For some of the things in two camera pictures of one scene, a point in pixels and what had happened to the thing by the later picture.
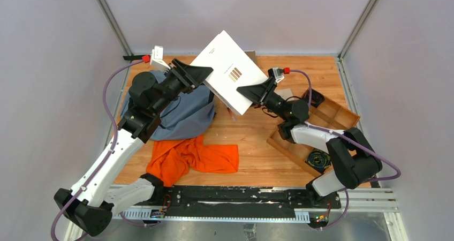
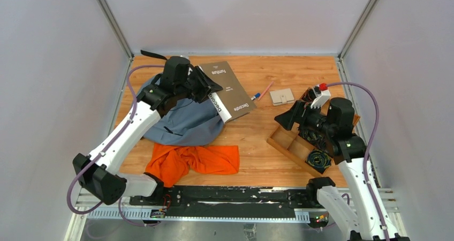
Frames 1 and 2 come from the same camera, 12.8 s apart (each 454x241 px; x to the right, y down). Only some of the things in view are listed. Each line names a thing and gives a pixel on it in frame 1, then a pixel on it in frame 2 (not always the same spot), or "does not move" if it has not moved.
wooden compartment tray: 322,113 does not move
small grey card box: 285,93 does not move
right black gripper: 261,92 to 299,113
